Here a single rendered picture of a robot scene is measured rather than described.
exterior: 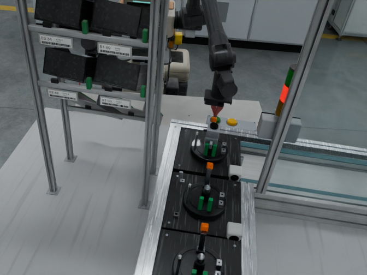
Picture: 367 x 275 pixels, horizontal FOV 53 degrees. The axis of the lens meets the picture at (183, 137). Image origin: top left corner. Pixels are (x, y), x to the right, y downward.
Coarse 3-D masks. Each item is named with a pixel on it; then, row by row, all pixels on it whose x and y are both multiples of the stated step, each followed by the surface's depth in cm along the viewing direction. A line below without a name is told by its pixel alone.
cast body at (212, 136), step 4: (208, 124) 132; (212, 124) 131; (216, 124) 131; (208, 128) 130; (212, 128) 130; (216, 128) 130; (208, 132) 130; (212, 132) 130; (216, 132) 129; (208, 136) 131; (212, 136) 131; (216, 136) 130; (208, 140) 131; (212, 140) 131; (216, 140) 131; (212, 144) 132; (216, 144) 132
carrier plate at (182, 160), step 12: (180, 132) 146; (192, 132) 146; (204, 132) 147; (180, 144) 140; (228, 144) 143; (180, 156) 135; (192, 156) 135; (228, 156) 137; (240, 156) 138; (180, 168) 130; (192, 168) 130; (204, 168) 131; (216, 168) 132
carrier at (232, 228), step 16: (176, 176) 126; (192, 176) 127; (176, 192) 121; (192, 192) 119; (208, 192) 114; (224, 192) 123; (240, 192) 124; (176, 208) 116; (192, 208) 114; (208, 208) 113; (224, 208) 115; (240, 208) 118; (176, 224) 111; (192, 224) 112; (224, 224) 113; (240, 224) 111; (240, 240) 109
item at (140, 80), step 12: (108, 60) 104; (96, 72) 105; (108, 72) 104; (120, 72) 104; (132, 72) 103; (144, 72) 107; (108, 84) 105; (120, 84) 104; (132, 84) 104; (144, 84) 110
